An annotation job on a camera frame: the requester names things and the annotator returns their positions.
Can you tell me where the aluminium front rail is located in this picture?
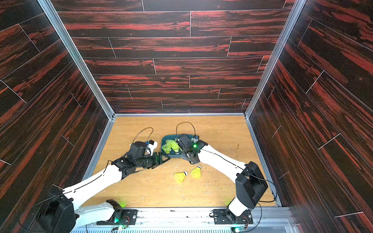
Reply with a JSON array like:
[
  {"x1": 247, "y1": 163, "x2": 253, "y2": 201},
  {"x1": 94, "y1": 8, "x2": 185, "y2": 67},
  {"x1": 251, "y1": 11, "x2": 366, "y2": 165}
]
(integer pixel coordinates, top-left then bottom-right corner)
[{"x1": 71, "y1": 207, "x2": 301, "y2": 233}]

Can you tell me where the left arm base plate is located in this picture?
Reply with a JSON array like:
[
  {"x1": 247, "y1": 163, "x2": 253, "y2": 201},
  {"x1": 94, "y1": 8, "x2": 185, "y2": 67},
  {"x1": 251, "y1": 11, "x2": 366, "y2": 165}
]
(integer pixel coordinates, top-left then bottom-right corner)
[{"x1": 96, "y1": 200, "x2": 138, "y2": 227}]

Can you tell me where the teal plastic storage box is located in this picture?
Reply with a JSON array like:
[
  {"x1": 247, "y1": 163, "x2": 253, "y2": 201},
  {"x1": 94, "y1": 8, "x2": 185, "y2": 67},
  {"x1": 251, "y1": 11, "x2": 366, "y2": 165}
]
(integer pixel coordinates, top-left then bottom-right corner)
[{"x1": 161, "y1": 135, "x2": 181, "y2": 158}]

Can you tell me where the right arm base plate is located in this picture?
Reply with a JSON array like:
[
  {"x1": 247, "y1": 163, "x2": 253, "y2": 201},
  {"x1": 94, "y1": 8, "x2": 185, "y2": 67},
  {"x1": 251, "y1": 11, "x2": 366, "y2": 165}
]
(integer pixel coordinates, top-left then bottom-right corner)
[{"x1": 209, "y1": 208, "x2": 253, "y2": 225}]

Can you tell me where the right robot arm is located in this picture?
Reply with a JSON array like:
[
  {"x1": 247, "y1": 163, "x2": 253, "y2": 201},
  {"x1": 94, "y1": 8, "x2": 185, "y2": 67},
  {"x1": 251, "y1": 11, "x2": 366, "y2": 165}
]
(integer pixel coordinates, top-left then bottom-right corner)
[{"x1": 176, "y1": 134, "x2": 268, "y2": 218}]

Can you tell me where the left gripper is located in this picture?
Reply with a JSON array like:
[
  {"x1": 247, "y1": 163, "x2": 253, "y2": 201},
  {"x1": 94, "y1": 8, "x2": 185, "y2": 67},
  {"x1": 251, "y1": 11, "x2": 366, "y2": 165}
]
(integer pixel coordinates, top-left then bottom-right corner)
[{"x1": 134, "y1": 151, "x2": 171, "y2": 169}]

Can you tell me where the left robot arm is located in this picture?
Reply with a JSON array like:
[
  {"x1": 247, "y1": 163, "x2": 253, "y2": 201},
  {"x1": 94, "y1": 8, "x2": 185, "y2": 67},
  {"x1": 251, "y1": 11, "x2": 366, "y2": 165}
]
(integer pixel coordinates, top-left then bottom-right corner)
[{"x1": 37, "y1": 152, "x2": 170, "y2": 233}]

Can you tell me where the yellow shuttlecock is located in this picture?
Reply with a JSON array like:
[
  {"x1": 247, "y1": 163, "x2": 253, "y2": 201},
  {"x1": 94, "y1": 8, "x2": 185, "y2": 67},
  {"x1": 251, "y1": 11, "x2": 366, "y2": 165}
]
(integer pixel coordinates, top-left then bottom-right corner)
[
  {"x1": 161, "y1": 144, "x2": 172, "y2": 155},
  {"x1": 166, "y1": 139, "x2": 180, "y2": 154},
  {"x1": 174, "y1": 171, "x2": 188, "y2": 184},
  {"x1": 191, "y1": 166, "x2": 202, "y2": 179}
]

